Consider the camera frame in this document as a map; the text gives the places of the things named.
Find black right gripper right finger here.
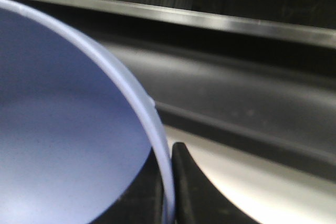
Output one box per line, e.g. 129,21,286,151
172,142,257,223

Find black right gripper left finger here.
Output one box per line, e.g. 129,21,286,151
92,151,163,224

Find light blue ceramic bowl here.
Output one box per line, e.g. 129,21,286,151
1,0,175,223

